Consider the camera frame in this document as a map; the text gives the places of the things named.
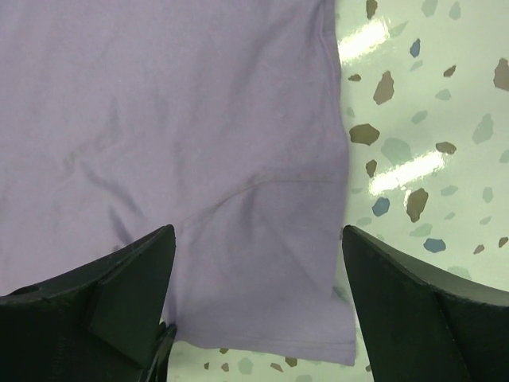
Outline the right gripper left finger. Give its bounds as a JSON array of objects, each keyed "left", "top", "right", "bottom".
[{"left": 1, "top": 225, "right": 177, "bottom": 382}]

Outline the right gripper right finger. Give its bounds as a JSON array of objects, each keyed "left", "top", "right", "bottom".
[{"left": 342, "top": 225, "right": 508, "bottom": 382}]

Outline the purple t-shirt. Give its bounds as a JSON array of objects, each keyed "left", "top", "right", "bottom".
[{"left": 1, "top": 1, "right": 356, "bottom": 365}]

